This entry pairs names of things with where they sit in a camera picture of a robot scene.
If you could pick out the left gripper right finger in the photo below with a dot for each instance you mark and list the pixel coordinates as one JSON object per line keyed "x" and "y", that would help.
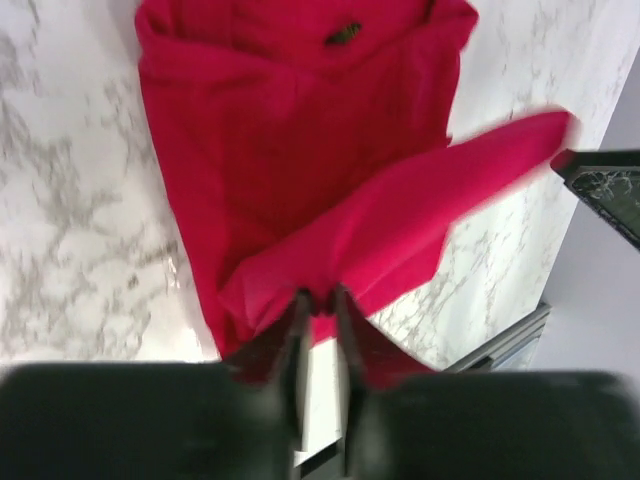
{"x": 402, "y": 421}

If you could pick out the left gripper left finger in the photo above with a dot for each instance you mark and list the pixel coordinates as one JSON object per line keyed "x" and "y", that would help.
{"x": 240, "y": 418}

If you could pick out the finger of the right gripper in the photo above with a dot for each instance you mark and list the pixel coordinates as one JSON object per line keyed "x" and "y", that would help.
{"x": 608, "y": 183}

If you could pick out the crimson red t-shirt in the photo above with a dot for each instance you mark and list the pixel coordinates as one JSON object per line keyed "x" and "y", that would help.
{"x": 304, "y": 144}

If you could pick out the aluminium front rail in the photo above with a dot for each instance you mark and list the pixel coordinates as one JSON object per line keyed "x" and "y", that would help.
{"x": 508, "y": 347}

